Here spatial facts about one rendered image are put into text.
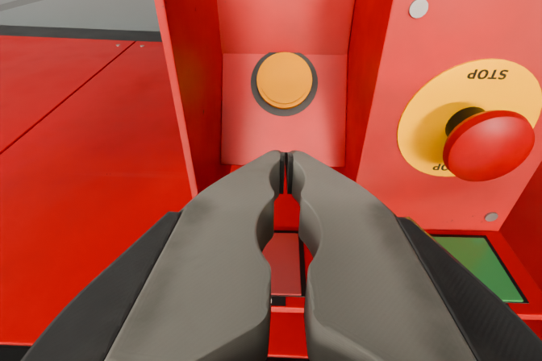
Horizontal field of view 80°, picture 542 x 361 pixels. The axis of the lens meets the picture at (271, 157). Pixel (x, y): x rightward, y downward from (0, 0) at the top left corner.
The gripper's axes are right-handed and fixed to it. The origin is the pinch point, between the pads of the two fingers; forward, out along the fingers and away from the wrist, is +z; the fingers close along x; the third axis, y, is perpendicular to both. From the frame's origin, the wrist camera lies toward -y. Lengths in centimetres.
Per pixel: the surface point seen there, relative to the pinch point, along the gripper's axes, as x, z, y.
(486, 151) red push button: 9.4, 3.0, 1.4
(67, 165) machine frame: -27.1, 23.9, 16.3
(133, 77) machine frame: -29, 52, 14
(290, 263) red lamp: 0.6, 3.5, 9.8
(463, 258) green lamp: 11.4, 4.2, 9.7
